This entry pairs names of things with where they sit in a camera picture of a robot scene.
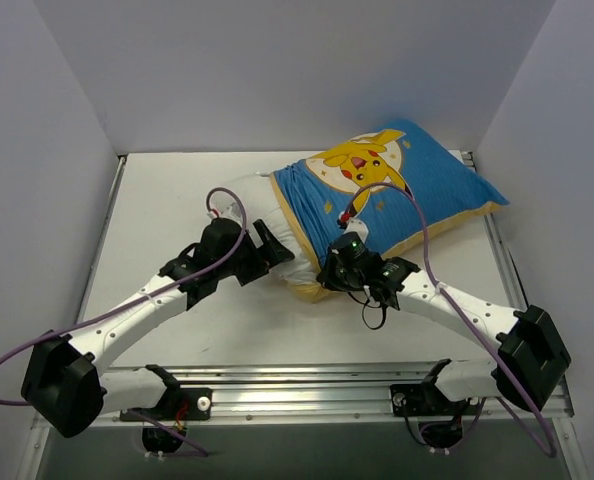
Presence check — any blue Pikachu pillowcase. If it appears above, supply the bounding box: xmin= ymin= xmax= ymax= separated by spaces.
xmin=270 ymin=119 xmax=508 ymax=302

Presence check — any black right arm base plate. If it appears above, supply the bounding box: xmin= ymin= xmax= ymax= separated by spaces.
xmin=389 ymin=383 xmax=477 ymax=418

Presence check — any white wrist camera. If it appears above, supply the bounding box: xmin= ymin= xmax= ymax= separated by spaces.
xmin=208 ymin=200 xmax=243 ymax=225
xmin=337 ymin=212 xmax=369 ymax=242

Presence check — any aluminium right side rail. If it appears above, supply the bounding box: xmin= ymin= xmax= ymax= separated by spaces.
xmin=459 ymin=149 xmax=531 ymax=311

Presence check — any aluminium rail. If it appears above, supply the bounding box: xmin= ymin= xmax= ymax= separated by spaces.
xmin=75 ymin=155 xmax=128 ymax=324
xmin=459 ymin=149 xmax=531 ymax=311

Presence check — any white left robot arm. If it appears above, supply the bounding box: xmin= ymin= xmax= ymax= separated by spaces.
xmin=21 ymin=219 xmax=294 ymax=438

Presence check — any aluminium front rail frame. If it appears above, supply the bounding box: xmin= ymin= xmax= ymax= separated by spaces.
xmin=34 ymin=360 xmax=573 ymax=429

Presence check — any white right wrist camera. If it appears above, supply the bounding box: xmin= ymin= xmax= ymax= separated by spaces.
xmin=337 ymin=212 xmax=369 ymax=242

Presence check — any aluminium left side rail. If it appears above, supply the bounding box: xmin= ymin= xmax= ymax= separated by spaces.
xmin=75 ymin=155 xmax=128 ymax=324

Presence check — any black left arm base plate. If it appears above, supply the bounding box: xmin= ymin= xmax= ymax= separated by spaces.
xmin=119 ymin=387 xmax=213 ymax=422

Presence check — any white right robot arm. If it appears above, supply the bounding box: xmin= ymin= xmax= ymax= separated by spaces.
xmin=318 ymin=232 xmax=571 ymax=413

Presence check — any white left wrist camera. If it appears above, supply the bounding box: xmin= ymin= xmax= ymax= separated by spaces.
xmin=208 ymin=200 xmax=243 ymax=225

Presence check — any white pillow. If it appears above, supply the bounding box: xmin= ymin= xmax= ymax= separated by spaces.
xmin=223 ymin=174 xmax=320 ymax=290

